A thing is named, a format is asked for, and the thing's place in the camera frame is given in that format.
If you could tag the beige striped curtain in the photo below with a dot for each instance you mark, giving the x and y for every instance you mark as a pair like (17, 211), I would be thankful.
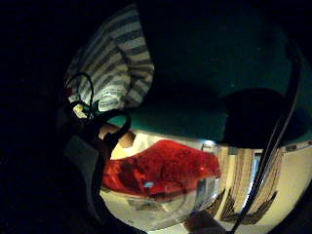
(240, 185)

